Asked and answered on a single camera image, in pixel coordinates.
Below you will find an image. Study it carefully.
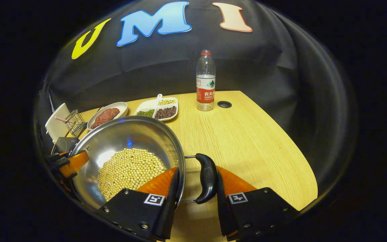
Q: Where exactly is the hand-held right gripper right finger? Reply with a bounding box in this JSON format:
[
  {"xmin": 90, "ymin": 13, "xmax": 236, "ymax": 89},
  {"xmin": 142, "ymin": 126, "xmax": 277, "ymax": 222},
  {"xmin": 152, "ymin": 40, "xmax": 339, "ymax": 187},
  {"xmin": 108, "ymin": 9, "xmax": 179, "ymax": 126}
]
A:
[{"xmin": 215, "ymin": 165, "xmax": 300, "ymax": 242}]

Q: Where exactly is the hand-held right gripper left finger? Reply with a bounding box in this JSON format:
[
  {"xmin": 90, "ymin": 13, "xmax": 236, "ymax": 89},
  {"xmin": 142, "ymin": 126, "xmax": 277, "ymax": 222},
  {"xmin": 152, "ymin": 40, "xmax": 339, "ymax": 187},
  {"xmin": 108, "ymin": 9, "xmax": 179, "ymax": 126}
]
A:
[{"xmin": 95, "ymin": 167, "xmax": 180, "ymax": 242}]

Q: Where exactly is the black induction cooktop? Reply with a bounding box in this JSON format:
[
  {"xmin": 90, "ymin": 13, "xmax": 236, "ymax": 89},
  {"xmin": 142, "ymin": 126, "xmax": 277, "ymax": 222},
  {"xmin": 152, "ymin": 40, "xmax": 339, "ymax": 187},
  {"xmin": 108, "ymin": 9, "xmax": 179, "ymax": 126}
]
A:
[{"xmin": 52, "ymin": 136, "xmax": 80, "ymax": 156}]

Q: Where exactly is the steel pot with black handles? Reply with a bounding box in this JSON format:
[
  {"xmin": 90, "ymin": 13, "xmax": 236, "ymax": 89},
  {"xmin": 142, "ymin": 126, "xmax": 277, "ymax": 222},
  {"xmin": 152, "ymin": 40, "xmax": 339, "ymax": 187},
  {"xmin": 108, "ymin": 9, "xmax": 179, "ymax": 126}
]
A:
[{"xmin": 69, "ymin": 116, "xmax": 218, "ymax": 210}]

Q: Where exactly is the white toaster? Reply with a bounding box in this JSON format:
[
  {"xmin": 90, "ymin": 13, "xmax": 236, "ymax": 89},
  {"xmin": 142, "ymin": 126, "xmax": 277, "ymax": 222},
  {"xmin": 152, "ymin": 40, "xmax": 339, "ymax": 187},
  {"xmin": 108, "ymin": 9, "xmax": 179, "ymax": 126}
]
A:
[{"xmin": 45, "ymin": 103, "xmax": 71, "ymax": 143}]

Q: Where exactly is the pile of soybeans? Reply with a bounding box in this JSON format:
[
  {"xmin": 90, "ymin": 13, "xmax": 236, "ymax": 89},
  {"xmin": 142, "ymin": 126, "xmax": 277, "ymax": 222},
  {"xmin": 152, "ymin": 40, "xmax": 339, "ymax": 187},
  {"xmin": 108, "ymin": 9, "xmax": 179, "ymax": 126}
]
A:
[{"xmin": 97, "ymin": 148, "xmax": 165, "ymax": 201}]

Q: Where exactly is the red meat patty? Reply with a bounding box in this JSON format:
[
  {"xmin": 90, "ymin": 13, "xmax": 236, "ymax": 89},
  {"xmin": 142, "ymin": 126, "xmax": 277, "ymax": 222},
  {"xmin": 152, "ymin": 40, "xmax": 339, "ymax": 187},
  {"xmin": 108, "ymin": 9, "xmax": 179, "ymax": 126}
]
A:
[{"xmin": 91, "ymin": 108, "xmax": 120, "ymax": 129}]

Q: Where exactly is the white round plate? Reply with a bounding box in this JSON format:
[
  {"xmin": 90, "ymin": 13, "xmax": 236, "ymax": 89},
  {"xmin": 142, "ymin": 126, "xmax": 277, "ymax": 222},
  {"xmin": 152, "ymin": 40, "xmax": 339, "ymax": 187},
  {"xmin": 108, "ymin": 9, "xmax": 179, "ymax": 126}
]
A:
[{"xmin": 87, "ymin": 102, "xmax": 128, "ymax": 130}]

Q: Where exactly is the white divided dish with beans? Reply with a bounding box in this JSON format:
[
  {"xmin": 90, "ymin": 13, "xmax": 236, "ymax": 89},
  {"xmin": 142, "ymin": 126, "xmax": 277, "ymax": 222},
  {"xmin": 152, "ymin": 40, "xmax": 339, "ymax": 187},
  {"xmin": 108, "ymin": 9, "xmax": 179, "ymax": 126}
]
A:
[{"xmin": 134, "ymin": 94, "xmax": 179, "ymax": 122}]

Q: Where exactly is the clear water bottle red label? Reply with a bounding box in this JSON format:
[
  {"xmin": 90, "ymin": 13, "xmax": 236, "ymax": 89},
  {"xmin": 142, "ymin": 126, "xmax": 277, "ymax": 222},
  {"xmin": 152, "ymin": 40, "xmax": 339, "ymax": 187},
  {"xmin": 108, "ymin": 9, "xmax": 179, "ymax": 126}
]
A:
[{"xmin": 196, "ymin": 50, "xmax": 216, "ymax": 112}]

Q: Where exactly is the wire mesh basket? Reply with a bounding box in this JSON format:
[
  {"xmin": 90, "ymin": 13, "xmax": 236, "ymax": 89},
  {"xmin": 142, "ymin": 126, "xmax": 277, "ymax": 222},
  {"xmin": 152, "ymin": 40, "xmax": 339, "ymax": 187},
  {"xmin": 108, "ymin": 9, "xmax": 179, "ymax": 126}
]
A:
[{"xmin": 64, "ymin": 109, "xmax": 86, "ymax": 136}]

